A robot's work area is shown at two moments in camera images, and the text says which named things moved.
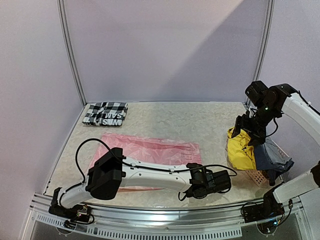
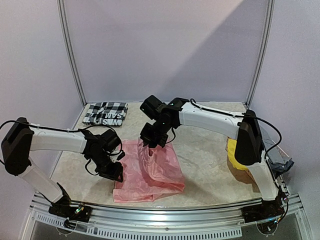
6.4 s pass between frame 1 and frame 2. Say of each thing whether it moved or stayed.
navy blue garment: stayed
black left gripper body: moved
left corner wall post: stayed
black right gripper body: moved
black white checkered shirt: stayed
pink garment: moved
